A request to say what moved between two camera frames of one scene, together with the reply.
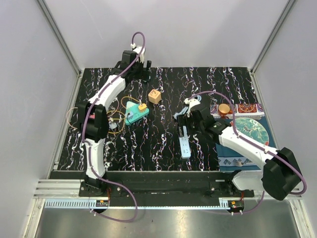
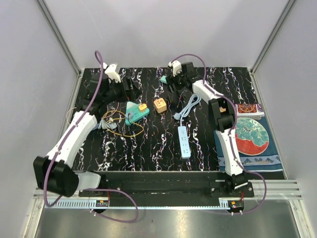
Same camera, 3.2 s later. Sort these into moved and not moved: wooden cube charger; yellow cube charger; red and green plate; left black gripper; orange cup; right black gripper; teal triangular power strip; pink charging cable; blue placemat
Moved: right black gripper; wooden cube charger; left black gripper
Not moved: teal triangular power strip; pink charging cable; blue placemat; red and green plate; orange cup; yellow cube charger
